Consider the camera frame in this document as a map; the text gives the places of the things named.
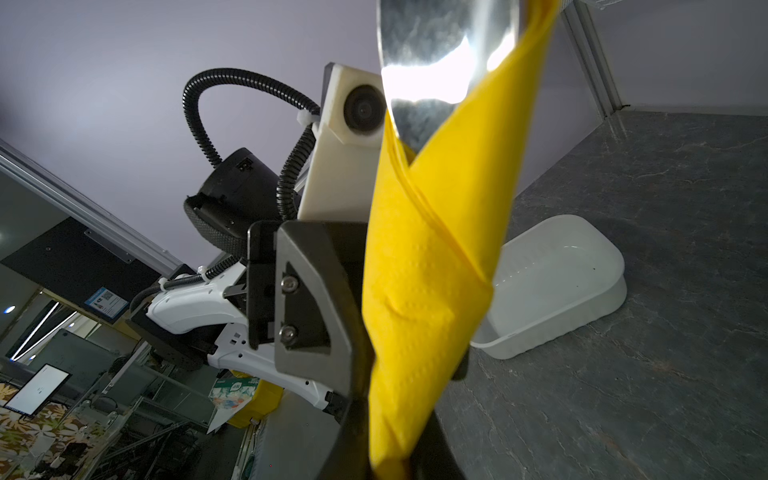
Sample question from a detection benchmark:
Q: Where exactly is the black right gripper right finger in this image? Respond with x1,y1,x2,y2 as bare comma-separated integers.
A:
410,413,465,480

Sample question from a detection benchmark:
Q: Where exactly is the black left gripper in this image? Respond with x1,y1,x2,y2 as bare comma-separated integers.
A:
245,220,374,399

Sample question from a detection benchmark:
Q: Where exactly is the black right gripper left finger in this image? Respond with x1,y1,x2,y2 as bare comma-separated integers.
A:
316,399,372,480

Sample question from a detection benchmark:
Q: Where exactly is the yellow paper napkin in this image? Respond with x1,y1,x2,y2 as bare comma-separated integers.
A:
362,1,561,479

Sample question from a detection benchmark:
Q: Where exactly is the silver spoon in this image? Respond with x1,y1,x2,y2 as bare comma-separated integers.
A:
377,0,532,153

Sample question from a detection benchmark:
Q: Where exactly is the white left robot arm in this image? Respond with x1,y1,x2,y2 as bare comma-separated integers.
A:
130,145,378,419

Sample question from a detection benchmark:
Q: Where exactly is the white plastic cutlery tray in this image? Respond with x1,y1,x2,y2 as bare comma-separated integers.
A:
470,215,627,360

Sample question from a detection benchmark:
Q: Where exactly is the monitor screen in background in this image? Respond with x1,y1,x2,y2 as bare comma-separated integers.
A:
4,364,71,417

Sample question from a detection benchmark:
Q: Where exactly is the black corrugated cable conduit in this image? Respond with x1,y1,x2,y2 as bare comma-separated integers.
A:
182,67,321,222

